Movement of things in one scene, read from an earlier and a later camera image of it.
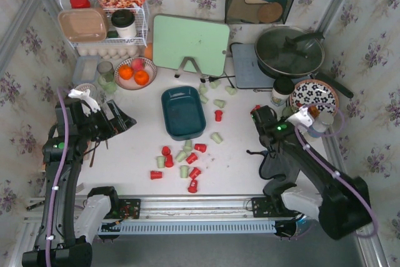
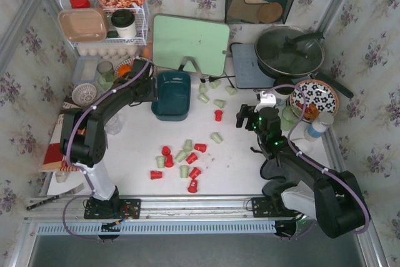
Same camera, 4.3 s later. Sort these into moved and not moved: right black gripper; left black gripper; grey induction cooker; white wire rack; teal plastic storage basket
Moved: left black gripper; teal plastic storage basket; right black gripper
Not moved: grey induction cooker; white wire rack
